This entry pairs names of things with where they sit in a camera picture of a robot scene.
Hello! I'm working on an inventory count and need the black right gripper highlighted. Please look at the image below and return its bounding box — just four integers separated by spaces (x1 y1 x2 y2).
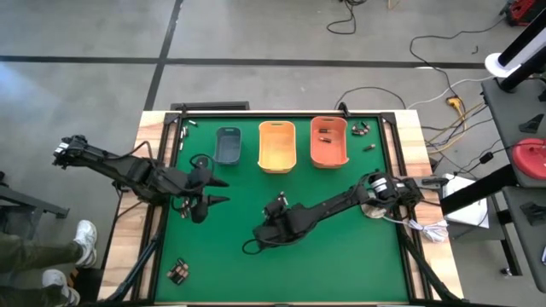
263 200 311 240

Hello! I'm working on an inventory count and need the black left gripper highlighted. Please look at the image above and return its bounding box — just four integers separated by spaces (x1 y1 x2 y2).
177 165 232 211

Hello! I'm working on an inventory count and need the grey-blue plastic bin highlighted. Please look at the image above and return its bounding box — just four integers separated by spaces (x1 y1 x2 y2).
212 125 242 166

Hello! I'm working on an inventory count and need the yellow plastic bin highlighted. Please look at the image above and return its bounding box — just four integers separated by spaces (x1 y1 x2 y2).
257 120 298 175

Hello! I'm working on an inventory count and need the orange plastic bin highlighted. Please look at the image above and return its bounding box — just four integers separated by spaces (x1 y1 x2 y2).
310 115 350 170

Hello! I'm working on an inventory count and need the green table mat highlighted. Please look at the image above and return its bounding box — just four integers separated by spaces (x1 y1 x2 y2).
154 115 410 304

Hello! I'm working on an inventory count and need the black flat floor box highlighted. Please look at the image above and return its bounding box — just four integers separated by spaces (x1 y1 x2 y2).
170 101 251 112

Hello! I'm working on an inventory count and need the person's foot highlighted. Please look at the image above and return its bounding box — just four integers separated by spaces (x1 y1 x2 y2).
72 219 98 269
41 269 81 307

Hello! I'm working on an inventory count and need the grey metal stand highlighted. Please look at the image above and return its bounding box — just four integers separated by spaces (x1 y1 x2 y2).
0 170 71 242

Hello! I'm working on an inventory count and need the white box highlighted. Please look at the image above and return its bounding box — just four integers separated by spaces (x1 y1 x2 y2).
440 172 491 230

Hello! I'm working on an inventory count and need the black diagonal beam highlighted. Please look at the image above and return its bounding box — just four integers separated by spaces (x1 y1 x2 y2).
439 163 520 217

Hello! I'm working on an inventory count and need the grey side table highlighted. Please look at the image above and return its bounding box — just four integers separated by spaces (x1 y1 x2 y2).
501 185 546 295
480 74 546 188

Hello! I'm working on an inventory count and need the red round disc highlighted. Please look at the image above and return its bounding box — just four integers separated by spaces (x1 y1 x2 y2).
510 136 546 182

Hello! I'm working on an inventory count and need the black white pole round base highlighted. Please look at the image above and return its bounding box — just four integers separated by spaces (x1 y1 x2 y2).
484 7 546 93

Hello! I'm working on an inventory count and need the red tool case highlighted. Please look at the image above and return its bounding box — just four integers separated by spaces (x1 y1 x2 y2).
498 0 545 27

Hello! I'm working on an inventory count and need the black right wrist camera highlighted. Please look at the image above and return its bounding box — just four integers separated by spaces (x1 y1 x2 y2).
252 224 278 246

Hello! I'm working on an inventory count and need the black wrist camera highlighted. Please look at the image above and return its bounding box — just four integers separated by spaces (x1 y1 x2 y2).
190 204 211 224
252 224 278 246

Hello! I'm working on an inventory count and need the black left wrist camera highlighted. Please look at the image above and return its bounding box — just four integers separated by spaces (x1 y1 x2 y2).
190 204 211 224

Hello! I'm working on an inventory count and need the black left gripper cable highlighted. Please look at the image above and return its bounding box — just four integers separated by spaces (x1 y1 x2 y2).
189 152 217 172

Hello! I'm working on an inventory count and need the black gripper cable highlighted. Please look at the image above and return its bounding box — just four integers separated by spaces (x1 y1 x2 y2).
241 237 274 257
189 152 217 172

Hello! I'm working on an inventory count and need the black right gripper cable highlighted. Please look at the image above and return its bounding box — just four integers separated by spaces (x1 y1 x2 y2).
241 237 274 257

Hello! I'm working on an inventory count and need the black aluminium table frame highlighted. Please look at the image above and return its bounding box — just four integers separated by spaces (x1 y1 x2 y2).
98 108 464 307

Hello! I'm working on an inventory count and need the black arched floor cable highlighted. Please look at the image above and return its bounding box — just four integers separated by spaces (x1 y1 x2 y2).
333 86 407 111

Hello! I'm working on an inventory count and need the white bundled lamp cable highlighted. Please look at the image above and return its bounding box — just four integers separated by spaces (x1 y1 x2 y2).
381 215 450 245

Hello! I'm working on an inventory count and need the yellow extension cord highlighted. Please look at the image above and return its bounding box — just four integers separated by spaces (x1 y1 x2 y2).
426 96 487 155

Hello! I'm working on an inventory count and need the black looped floor cable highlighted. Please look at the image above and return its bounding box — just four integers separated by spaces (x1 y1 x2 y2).
326 0 369 36

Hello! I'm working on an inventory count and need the long black floor cable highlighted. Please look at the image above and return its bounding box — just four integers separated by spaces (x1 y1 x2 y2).
409 16 508 101

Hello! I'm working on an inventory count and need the white floor cable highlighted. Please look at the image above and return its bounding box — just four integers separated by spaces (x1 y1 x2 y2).
406 75 494 110

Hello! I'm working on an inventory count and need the black triangular bracket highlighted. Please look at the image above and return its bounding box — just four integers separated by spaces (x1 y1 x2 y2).
518 113 546 134
519 200 546 227

